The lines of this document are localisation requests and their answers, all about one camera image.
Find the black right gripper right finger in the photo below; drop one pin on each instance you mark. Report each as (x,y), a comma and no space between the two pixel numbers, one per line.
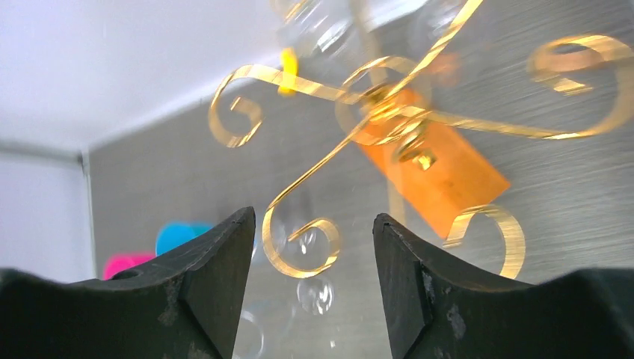
(439,306)

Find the yellow toy block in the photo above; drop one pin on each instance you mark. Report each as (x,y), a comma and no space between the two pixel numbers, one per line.
(289,62)

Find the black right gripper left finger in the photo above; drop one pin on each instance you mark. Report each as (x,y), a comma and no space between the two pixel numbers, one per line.
(185,303)

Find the blue wine glass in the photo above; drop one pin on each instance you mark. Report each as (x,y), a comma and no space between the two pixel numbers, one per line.
(176,233)

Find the pink wine glass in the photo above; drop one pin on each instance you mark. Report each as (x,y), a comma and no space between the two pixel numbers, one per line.
(123,261)

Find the clear glass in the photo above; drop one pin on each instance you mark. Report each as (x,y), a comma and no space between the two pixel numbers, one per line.
(334,31)
(283,315)

